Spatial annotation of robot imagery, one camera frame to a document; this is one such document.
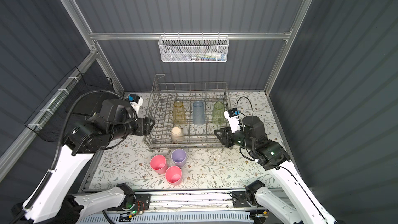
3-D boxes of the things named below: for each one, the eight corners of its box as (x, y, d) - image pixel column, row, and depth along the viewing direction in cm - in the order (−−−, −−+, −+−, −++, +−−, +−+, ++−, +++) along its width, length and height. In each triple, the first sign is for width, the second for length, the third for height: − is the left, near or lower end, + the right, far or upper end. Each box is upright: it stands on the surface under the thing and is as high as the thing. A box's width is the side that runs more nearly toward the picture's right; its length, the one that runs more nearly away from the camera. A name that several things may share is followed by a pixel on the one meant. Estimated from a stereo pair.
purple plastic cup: (173, 168, 84) (170, 162, 77) (174, 155, 89) (172, 148, 82) (185, 168, 84) (183, 162, 77) (186, 155, 89) (184, 148, 82)
